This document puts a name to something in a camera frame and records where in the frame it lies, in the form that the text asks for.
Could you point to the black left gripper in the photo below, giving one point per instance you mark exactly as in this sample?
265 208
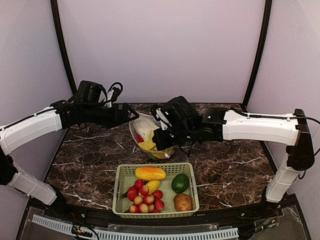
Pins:
122 112

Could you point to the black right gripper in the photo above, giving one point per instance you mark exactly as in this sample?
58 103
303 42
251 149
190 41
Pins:
164 136

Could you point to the clear dotted zip top bag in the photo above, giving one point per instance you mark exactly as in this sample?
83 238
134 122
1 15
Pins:
150 135

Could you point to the toy napa cabbage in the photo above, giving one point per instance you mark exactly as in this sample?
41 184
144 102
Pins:
147 132

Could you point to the red toy bell pepper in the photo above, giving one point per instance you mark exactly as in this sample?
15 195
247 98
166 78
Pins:
140 139

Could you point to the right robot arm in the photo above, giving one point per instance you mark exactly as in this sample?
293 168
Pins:
217 125

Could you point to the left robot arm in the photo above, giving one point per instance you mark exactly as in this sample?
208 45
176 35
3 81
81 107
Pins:
92 103

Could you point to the orange yellow toy mango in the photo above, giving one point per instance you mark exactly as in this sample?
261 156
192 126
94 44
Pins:
150 173

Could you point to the dark green toy avocado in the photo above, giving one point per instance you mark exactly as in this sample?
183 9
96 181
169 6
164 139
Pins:
180 183

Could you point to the small yellow toy corn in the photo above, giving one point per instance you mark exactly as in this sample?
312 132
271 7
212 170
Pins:
152 186

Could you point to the toy lychee fruit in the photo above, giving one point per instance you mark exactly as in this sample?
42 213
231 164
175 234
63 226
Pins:
143 208
148 199
138 200
133 209

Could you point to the brown toy potato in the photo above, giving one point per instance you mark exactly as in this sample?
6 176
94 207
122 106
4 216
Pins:
182 202

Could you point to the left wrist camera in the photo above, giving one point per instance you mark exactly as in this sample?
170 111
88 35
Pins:
113 93

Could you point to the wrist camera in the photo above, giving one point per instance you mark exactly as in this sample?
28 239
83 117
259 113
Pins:
113 93
177 112

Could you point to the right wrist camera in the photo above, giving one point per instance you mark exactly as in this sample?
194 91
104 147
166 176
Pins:
177 112

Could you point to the white slotted cable duct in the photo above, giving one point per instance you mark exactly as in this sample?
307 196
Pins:
129 232

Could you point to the black left corner frame post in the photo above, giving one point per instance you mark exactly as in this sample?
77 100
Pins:
62 45

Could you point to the black corner frame post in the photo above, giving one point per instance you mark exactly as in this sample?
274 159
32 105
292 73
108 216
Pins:
259 52
62 45

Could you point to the black right corner frame post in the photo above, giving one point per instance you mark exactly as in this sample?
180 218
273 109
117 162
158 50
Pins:
259 52

